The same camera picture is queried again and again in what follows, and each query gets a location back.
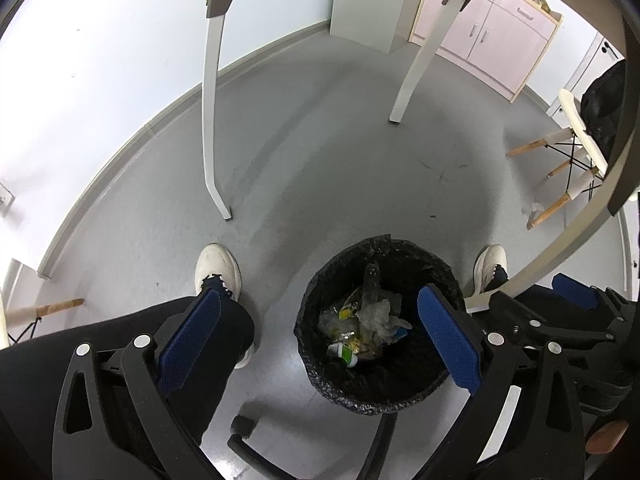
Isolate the black lined trash bin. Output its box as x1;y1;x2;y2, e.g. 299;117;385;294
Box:
294;234;463;415

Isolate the left black trouser leg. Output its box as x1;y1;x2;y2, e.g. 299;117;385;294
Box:
0;288;256;480

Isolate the right white sneaker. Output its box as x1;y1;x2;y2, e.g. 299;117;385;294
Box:
473;244;509;295

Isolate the white sneaker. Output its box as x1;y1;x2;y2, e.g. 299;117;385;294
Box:
473;244;509;295
194;243;255;370

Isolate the cream chair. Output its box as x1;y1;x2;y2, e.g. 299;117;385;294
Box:
1;260;85;349
506;88;608;230

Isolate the cream chair at left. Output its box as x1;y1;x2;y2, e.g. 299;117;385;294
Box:
1;260;85;349

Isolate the black jacket on chair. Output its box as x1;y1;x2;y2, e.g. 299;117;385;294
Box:
579;60;626;162

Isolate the left white sneaker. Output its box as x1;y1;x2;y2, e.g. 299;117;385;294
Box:
194;243;255;370

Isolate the white door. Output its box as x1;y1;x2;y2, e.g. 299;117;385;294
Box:
538;26;625;128

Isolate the pink drawer cabinet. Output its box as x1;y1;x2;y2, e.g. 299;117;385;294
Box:
436;0;563;102

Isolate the round wooden table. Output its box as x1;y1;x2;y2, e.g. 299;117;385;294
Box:
200;0;640;316

